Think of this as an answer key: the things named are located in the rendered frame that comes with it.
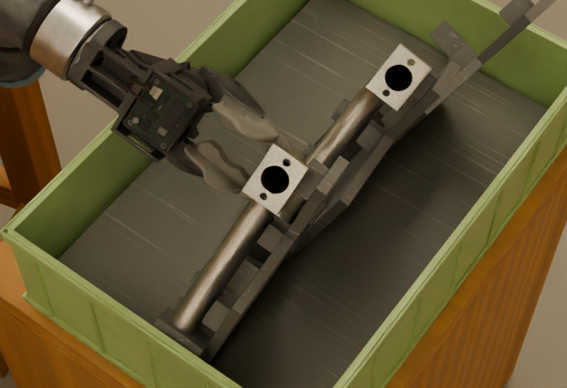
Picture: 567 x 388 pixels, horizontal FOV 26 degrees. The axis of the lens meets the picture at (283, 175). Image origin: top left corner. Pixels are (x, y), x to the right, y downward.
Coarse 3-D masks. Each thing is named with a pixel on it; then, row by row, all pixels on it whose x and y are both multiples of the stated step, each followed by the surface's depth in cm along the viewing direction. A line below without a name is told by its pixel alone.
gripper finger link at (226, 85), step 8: (200, 72) 113; (208, 72) 113; (216, 72) 113; (208, 80) 112; (216, 80) 112; (224, 80) 112; (232, 80) 113; (216, 88) 112; (224, 88) 112; (232, 88) 112; (240, 88) 112; (216, 96) 112; (232, 96) 112; (240, 96) 112; (248, 96) 113; (240, 104) 112; (248, 104) 112; (256, 104) 113; (256, 112) 112; (264, 112) 113
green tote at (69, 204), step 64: (256, 0) 157; (384, 0) 166; (448, 0) 158; (192, 64) 151; (512, 64) 159; (64, 192) 141; (512, 192) 149; (448, 256) 134; (64, 320) 145; (128, 320) 129; (192, 384) 131; (384, 384) 141
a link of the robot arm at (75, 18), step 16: (64, 0) 110; (80, 0) 112; (48, 16) 109; (64, 16) 109; (80, 16) 110; (96, 16) 110; (48, 32) 109; (64, 32) 109; (80, 32) 109; (32, 48) 111; (48, 48) 110; (64, 48) 109; (80, 48) 110; (48, 64) 111; (64, 64) 110; (64, 80) 113
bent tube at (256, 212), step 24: (264, 168) 112; (288, 168) 112; (264, 192) 112; (288, 192) 112; (240, 216) 128; (264, 216) 127; (240, 240) 127; (216, 264) 128; (192, 288) 129; (216, 288) 129; (192, 312) 129
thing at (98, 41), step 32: (96, 32) 110; (96, 64) 112; (128, 64) 109; (160, 64) 109; (96, 96) 108; (128, 96) 108; (160, 96) 107; (192, 96) 106; (128, 128) 109; (160, 128) 108; (192, 128) 114; (160, 160) 109
